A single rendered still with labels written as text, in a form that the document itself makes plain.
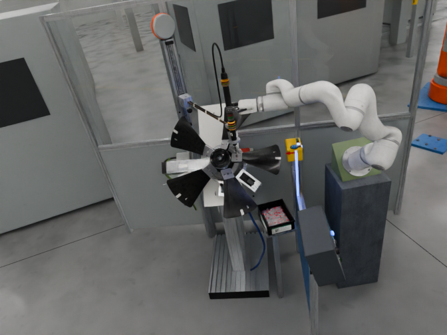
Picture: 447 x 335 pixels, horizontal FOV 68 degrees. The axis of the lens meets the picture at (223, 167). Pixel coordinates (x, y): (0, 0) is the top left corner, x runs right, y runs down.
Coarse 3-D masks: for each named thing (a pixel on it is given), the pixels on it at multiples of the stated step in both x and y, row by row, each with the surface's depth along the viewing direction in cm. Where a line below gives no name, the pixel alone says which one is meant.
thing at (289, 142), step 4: (288, 140) 230; (292, 140) 229; (288, 144) 225; (292, 144) 225; (296, 144) 224; (300, 144) 223; (288, 148) 221; (292, 148) 220; (296, 148) 219; (300, 148) 219; (300, 152) 219; (288, 156) 221; (292, 156) 221; (300, 156) 221; (288, 160) 223; (292, 160) 223; (300, 160) 223
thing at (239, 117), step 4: (224, 108) 211; (224, 112) 210; (236, 112) 202; (224, 116) 210; (236, 116) 201; (240, 116) 199; (244, 116) 197; (224, 120) 209; (236, 120) 200; (240, 120) 198; (244, 120) 196; (224, 124) 208; (236, 124) 198; (240, 124) 197; (224, 128) 206; (236, 128) 197; (224, 132) 205; (224, 136) 203
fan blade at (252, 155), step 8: (248, 152) 202; (256, 152) 201; (264, 152) 200; (280, 152) 199; (248, 160) 195; (256, 160) 195; (264, 160) 195; (272, 160) 195; (280, 160) 195; (264, 168) 191; (272, 168) 192
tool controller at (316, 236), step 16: (320, 208) 141; (304, 224) 137; (320, 224) 133; (304, 240) 130; (320, 240) 127; (304, 256) 127; (320, 256) 123; (336, 256) 123; (320, 272) 128; (336, 272) 127
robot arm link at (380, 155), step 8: (368, 144) 185; (376, 144) 169; (384, 144) 167; (392, 144) 166; (360, 152) 189; (368, 152) 179; (376, 152) 167; (384, 152) 165; (392, 152) 166; (368, 160) 172; (376, 160) 166; (384, 160) 165; (392, 160) 166; (376, 168) 170; (384, 168) 168
